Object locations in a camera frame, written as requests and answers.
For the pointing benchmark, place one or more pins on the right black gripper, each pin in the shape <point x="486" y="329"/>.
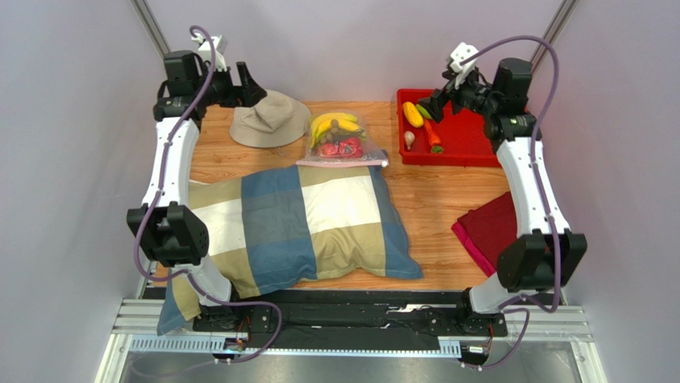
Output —
<point x="448" y="98"/>

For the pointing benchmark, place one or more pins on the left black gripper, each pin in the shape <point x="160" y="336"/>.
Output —
<point x="247" y="96"/>

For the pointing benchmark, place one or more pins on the yellow banana bunch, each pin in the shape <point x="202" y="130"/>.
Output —
<point x="317" y="120"/>

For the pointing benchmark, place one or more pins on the clear zip top bag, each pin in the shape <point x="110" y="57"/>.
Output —
<point x="374" y="156"/>

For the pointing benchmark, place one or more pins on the brown longan cluster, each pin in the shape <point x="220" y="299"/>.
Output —
<point x="331" y="131"/>

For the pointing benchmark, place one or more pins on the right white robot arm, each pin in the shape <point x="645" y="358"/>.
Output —
<point x="546" y="251"/>

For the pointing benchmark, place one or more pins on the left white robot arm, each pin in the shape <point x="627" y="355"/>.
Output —
<point x="166" y="230"/>

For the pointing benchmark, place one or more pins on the red plastic tray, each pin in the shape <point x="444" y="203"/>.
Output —
<point x="462" y="136"/>

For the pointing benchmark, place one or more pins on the green pear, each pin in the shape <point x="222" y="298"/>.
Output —
<point x="424" y="112"/>

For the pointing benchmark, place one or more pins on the orange carrot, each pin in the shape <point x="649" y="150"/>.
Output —
<point x="434" y="141"/>

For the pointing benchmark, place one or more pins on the beige bucket hat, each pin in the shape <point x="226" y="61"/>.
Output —
<point x="275" y="121"/>

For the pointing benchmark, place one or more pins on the yellow corn cob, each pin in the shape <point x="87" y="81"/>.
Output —
<point x="412" y="114"/>

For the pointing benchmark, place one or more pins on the garlic bulb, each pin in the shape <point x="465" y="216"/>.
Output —
<point x="409" y="139"/>

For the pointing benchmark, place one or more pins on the folded red cloth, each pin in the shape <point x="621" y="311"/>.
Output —
<point x="486" y="231"/>

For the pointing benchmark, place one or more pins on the plaid pillow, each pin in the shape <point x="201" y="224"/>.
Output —
<point x="275" y="228"/>

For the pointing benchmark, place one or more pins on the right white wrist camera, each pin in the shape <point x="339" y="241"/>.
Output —
<point x="460" y="64"/>

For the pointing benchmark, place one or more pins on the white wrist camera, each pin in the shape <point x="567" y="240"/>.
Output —
<point x="211" y="53"/>
<point x="460" y="64"/>

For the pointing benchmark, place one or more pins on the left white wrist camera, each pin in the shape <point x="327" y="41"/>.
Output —
<point x="211" y="53"/>

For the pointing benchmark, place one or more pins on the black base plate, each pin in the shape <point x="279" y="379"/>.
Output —
<point x="344" y="320"/>

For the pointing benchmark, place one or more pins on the aluminium frame rail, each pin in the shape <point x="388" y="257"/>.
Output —
<point x="540" y="347"/>

